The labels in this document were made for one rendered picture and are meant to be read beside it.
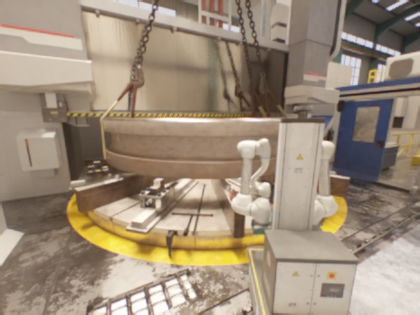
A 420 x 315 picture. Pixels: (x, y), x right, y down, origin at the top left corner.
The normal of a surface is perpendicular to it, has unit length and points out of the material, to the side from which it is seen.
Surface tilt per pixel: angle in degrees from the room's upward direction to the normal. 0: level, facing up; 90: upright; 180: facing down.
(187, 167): 90
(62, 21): 90
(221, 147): 90
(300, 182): 90
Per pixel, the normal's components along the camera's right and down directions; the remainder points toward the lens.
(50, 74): 0.47, 0.18
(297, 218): -0.04, 0.21
